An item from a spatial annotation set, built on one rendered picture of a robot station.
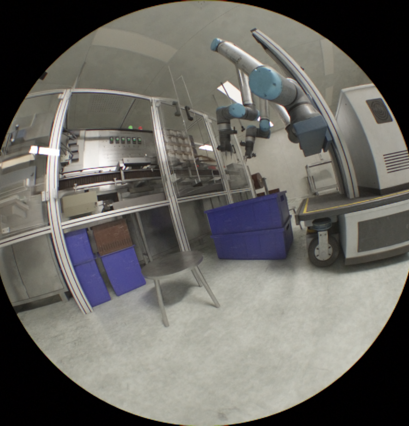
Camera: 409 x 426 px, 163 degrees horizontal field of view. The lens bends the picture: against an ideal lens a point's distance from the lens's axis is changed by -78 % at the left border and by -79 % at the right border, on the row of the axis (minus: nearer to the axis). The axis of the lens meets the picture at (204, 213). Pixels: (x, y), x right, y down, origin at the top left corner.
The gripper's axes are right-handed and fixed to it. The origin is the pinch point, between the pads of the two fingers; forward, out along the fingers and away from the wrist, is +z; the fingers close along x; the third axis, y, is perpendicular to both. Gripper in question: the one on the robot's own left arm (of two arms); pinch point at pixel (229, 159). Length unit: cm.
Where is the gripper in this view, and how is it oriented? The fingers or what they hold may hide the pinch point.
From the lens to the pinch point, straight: 99.4
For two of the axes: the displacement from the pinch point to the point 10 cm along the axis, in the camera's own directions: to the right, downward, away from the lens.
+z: 0.8, 9.1, 4.1
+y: -6.7, -2.6, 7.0
